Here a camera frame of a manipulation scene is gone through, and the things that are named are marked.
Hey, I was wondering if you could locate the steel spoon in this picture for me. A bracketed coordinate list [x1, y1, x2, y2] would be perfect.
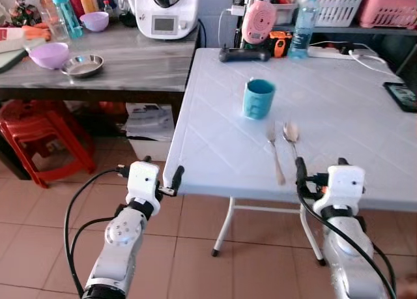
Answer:
[283, 121, 302, 163]

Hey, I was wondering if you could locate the white power cable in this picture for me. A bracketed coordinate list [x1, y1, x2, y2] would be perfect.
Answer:
[349, 50, 399, 76]

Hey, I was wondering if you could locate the white kitchen mixer appliance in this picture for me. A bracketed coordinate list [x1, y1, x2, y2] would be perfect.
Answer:
[135, 0, 200, 40]

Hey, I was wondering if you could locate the teal plastic drinking bottle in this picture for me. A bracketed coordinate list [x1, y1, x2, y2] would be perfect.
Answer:
[50, 0, 84, 39]

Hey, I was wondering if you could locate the round steel dish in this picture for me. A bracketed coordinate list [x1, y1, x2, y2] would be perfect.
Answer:
[61, 54, 105, 79]

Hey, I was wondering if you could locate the red plastic stool stack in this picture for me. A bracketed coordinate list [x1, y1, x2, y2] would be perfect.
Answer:
[0, 100, 97, 188]

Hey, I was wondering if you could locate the clear water bottle blue cap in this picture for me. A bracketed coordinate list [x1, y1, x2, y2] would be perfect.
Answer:
[289, 0, 321, 59]

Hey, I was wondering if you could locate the large purple plastic bowl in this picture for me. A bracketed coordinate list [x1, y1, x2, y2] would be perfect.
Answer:
[29, 42, 70, 70]

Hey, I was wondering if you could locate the teal ceramic cup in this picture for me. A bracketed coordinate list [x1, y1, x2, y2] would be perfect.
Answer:
[243, 78, 276, 121]

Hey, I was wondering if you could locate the person's hand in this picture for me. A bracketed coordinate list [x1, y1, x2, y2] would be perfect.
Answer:
[395, 276, 417, 299]

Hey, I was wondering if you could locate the pink plastic basket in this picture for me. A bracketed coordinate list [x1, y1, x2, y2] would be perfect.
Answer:
[357, 0, 417, 29]

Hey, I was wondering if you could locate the white cardboard box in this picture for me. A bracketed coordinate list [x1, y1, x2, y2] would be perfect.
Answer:
[124, 102, 175, 162]

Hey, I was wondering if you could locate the steel fork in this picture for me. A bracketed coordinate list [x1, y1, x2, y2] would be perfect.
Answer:
[266, 122, 287, 186]

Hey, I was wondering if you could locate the white folding plastic table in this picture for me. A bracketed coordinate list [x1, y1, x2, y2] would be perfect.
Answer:
[163, 47, 417, 267]

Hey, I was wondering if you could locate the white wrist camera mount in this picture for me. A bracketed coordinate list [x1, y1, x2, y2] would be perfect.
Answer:
[126, 161, 162, 203]
[324, 164, 366, 213]

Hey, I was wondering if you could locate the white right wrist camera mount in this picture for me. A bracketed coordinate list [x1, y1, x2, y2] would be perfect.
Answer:
[324, 164, 366, 213]

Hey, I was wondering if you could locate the pink round gadget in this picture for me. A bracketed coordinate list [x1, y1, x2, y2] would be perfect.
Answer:
[242, 0, 276, 46]

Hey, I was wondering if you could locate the grey wooden counter table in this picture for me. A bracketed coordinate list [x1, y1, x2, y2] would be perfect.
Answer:
[0, 24, 200, 106]

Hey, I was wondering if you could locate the black smartphone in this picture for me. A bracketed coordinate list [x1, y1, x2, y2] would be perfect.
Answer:
[383, 81, 417, 113]

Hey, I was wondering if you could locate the white plastic basket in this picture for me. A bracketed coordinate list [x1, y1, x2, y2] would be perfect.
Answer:
[296, 0, 369, 27]

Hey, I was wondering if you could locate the orange and black device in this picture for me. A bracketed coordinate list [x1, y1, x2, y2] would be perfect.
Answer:
[271, 32, 292, 57]

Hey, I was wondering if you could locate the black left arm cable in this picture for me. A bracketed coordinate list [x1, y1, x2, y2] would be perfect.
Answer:
[63, 169, 131, 297]

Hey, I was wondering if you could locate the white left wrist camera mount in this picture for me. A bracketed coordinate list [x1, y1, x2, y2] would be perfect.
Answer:
[126, 161, 162, 203]

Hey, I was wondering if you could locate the white power strip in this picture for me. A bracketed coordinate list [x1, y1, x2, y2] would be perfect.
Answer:
[308, 45, 369, 60]

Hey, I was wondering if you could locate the black game controller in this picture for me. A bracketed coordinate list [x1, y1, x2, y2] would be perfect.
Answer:
[218, 46, 271, 63]

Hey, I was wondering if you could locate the small purple bowl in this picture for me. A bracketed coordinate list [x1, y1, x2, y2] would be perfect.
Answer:
[80, 12, 110, 33]

